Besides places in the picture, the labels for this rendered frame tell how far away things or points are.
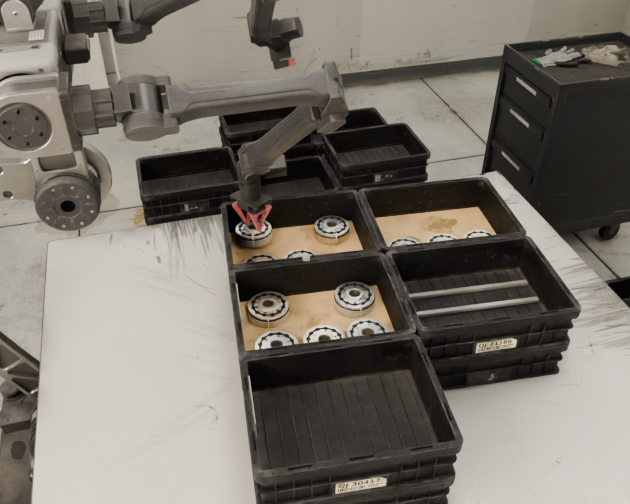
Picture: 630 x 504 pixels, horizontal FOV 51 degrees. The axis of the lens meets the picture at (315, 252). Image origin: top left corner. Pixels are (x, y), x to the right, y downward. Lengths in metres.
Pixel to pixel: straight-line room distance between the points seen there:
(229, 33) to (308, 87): 3.23
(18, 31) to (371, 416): 1.05
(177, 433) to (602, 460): 0.97
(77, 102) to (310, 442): 0.80
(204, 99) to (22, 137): 0.32
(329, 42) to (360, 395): 3.48
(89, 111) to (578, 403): 1.28
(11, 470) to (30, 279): 1.25
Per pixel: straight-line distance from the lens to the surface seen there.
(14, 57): 1.33
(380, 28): 4.78
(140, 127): 1.23
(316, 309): 1.68
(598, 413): 1.76
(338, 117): 1.36
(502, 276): 1.85
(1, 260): 3.48
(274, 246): 1.88
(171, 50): 4.50
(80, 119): 1.23
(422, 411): 1.48
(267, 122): 3.28
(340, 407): 1.47
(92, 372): 1.80
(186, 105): 1.26
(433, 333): 1.51
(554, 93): 2.86
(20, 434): 2.35
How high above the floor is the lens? 1.98
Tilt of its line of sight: 38 degrees down
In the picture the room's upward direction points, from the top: straight up
